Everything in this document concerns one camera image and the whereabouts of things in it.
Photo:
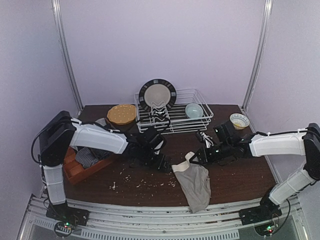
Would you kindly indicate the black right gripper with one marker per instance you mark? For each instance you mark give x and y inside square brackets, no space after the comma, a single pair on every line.
[203,155]

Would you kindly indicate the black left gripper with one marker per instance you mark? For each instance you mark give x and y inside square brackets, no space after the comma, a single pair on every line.
[161,163]

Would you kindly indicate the grey beige sock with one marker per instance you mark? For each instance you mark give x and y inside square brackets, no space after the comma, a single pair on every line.
[195,183]

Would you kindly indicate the grey striped boxer underwear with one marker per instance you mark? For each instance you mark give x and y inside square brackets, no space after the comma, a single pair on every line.
[86,158]

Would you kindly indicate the brown wooden organizer box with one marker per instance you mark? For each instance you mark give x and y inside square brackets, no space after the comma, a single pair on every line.
[74,171]

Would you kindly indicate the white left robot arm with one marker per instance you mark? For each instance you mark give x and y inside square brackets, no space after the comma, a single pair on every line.
[91,139]

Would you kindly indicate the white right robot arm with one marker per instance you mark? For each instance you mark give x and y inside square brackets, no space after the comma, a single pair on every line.
[302,142]

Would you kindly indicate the navy striped rolled underwear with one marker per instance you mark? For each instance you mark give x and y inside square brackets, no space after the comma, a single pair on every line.
[101,154]

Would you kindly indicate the yellow dotted plate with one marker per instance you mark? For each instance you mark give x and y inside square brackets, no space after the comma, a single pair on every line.
[122,114]

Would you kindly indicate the light blue bowl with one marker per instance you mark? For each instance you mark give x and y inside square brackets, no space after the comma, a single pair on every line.
[194,110]

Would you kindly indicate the grey rolled sock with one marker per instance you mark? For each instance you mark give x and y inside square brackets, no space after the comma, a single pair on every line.
[101,121]

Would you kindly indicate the yellow patterned white bowl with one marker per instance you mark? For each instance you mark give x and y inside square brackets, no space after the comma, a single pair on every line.
[239,121]

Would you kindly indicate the black rimmed grey plate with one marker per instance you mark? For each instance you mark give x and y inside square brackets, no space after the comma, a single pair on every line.
[157,91]

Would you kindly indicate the white wire dish rack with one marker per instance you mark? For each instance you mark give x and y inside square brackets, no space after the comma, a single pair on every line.
[174,120]

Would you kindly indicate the aluminium front rail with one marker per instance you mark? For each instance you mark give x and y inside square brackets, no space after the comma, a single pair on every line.
[115,222]

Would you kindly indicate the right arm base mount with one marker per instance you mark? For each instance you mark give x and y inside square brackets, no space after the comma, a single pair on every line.
[260,215]

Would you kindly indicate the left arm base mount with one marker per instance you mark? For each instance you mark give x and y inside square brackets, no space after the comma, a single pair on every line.
[68,218]

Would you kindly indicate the left aluminium frame post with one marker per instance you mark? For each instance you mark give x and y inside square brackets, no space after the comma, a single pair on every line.
[58,19]

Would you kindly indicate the aluminium frame post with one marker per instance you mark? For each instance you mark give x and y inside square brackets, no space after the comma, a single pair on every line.
[265,22]
[58,19]

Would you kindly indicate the right aluminium frame post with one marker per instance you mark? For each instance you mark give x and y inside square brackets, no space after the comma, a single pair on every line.
[265,22]

